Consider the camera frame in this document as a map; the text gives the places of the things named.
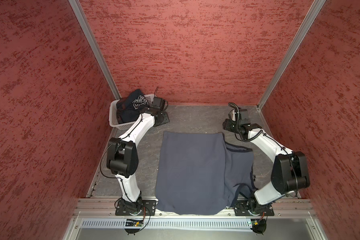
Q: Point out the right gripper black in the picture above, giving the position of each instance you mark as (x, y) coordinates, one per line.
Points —
(226, 126)

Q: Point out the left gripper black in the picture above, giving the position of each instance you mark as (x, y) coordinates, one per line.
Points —
(166, 119)

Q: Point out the grey blue tank top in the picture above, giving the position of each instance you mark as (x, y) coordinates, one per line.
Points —
(202, 174)

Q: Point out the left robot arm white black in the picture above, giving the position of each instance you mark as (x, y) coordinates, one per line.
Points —
(123, 161)

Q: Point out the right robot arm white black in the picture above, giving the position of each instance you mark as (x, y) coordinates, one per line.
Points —
(289, 173)

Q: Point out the dark navy tank top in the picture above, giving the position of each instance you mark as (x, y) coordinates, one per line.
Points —
(130, 108)

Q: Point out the white plastic laundry basket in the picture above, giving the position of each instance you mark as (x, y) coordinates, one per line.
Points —
(113, 116)

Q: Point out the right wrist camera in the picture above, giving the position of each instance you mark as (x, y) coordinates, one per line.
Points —
(239, 115)

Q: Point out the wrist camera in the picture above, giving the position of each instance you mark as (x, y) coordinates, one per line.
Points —
(239, 115)
(159, 104)

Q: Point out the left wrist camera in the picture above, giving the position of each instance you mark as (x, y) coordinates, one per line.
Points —
(159, 104)

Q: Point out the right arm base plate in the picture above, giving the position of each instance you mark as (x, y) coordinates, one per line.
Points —
(243, 210)

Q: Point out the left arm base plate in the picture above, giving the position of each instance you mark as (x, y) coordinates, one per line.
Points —
(140, 208)

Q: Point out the right connector board with wires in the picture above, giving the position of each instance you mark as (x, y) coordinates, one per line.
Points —
(259, 226)

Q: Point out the connector board with wires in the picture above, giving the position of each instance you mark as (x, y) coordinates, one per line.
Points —
(259, 226)
(133, 226)

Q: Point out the left connector board with wires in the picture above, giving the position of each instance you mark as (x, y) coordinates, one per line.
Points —
(133, 226)

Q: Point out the aluminium front rail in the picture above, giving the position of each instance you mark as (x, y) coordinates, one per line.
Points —
(287, 208)

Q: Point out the perforated cable duct strip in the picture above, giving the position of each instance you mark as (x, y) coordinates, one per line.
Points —
(178, 224)

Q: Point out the left corner aluminium post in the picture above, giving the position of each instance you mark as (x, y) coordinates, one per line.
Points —
(85, 26)

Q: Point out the corner aluminium post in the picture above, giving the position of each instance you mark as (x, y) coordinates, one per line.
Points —
(305, 26)
(85, 26)

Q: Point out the right corner aluminium post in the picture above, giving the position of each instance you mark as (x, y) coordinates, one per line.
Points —
(305, 26)

